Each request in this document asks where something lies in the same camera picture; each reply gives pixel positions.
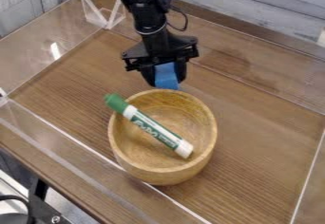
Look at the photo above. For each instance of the blue rectangular block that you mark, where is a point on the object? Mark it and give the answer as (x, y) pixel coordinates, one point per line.
(167, 78)

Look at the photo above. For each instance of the green and white marker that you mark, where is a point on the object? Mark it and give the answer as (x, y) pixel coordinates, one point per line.
(149, 125)

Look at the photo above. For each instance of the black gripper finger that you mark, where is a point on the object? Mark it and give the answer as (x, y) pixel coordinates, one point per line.
(148, 72)
(181, 70)

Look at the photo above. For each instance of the clear acrylic tray wall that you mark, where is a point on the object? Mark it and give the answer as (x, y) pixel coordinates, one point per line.
(263, 86)

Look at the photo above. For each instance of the black table leg frame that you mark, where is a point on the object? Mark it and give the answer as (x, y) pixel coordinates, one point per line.
(43, 212)

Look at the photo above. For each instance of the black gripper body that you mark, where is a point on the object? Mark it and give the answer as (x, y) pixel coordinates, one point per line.
(159, 49)

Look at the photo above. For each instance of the brown wooden bowl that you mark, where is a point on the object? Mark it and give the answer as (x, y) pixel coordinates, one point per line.
(145, 158)

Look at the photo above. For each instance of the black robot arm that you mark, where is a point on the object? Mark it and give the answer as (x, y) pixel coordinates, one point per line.
(154, 15)

